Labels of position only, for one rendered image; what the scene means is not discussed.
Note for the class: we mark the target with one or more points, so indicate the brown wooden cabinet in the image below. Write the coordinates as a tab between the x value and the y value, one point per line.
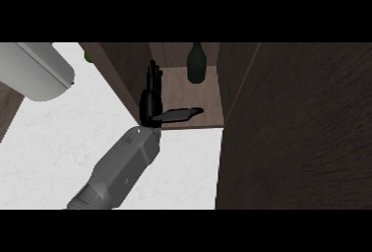
186	98

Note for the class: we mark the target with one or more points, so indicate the pale grey rounded appliance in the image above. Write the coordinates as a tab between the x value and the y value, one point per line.
34	70

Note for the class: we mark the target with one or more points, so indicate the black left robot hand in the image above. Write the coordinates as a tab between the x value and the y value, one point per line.
151	105

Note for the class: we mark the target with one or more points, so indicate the brown wooden panel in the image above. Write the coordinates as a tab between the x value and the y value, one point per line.
8	108

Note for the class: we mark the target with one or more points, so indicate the dark brown cabinet door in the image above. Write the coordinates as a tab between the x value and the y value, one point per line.
300	131

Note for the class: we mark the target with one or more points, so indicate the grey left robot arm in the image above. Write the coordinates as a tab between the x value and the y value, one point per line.
124	160

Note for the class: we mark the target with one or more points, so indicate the dark green wine bottle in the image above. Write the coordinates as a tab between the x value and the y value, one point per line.
197	67

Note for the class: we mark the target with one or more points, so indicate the small green object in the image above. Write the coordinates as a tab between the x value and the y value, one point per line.
89	57

